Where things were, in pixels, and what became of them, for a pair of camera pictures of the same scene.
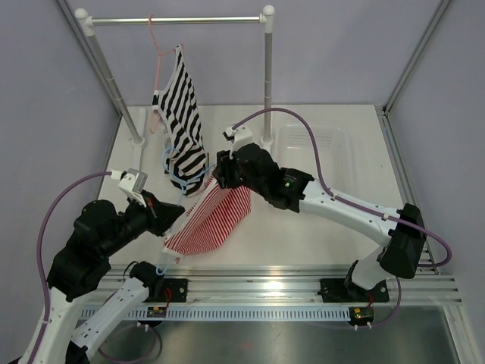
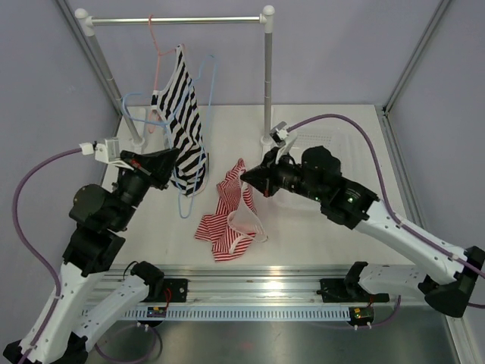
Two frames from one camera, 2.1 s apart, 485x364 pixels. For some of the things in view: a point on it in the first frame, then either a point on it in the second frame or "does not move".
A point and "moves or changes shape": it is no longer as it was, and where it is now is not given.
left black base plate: x=179 y=288 does not move
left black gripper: x=164 y=211 -> x=156 y=167
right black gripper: x=223 y=172 -> x=265 y=177
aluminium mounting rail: x=310 y=286 does not move
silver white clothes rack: x=85 y=25 does not move
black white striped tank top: x=178 y=106 does not move
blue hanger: x=167 y=260 -> x=206 y=129
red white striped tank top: x=209 y=224 moves or changes shape
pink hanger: x=154 y=115 does not move
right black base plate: x=344 y=290 does not move
